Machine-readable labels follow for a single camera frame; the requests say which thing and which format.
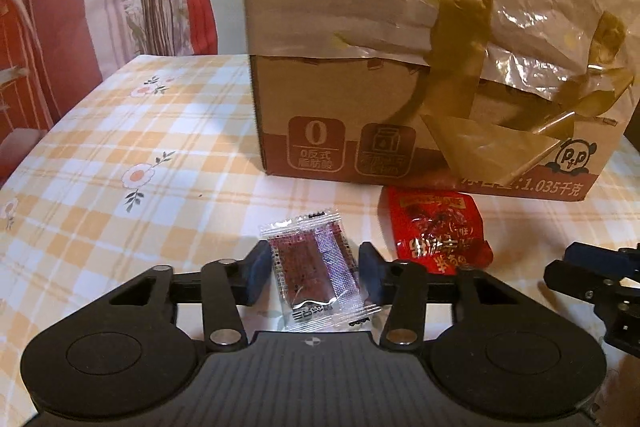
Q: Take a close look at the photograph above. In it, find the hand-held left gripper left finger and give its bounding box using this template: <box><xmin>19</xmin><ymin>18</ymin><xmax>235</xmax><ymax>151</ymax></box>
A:
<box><xmin>107</xmin><ymin>240</ymin><xmax>274</xmax><ymax>351</ymax></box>

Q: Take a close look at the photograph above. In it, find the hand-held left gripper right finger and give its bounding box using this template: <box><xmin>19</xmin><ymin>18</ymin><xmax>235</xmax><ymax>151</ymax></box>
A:
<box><xmin>358</xmin><ymin>241</ymin><xmax>523</xmax><ymax>351</ymax></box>

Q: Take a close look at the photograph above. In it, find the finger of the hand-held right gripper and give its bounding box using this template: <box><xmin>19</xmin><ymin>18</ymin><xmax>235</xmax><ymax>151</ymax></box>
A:
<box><xmin>543</xmin><ymin>259</ymin><xmax>623</xmax><ymax>304</ymax></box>
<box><xmin>564</xmin><ymin>242</ymin><xmax>640</xmax><ymax>282</ymax></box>

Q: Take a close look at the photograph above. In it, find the clear dried meat packet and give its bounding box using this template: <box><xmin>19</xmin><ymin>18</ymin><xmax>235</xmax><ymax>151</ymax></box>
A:
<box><xmin>259</xmin><ymin>217</ymin><xmax>337</xmax><ymax>334</ymax></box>
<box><xmin>299</xmin><ymin>207</ymin><xmax>367</xmax><ymax>325</ymax></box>

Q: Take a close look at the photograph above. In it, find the red snack packet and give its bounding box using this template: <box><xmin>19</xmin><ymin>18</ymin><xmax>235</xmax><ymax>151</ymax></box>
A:
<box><xmin>384</xmin><ymin>186</ymin><xmax>494</xmax><ymax>276</ymax></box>

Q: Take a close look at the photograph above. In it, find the brown cardboard box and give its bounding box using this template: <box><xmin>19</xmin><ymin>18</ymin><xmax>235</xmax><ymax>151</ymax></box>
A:
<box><xmin>241</xmin><ymin>0</ymin><xmax>640</xmax><ymax>204</ymax></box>

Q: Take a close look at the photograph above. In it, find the checked floral tablecloth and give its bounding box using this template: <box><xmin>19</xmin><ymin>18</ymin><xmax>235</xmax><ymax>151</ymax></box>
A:
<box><xmin>0</xmin><ymin>54</ymin><xmax>640</xmax><ymax>410</ymax></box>

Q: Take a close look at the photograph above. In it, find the brown tape strip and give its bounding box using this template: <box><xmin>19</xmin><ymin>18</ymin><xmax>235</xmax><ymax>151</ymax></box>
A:
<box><xmin>549</xmin><ymin>9</ymin><xmax>637</xmax><ymax>120</ymax></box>
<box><xmin>385</xmin><ymin>0</ymin><xmax>562</xmax><ymax>186</ymax></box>

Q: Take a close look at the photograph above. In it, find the printed pink backdrop cloth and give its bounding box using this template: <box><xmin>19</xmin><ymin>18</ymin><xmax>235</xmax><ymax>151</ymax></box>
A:
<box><xmin>0</xmin><ymin>0</ymin><xmax>219</xmax><ymax>188</ymax></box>

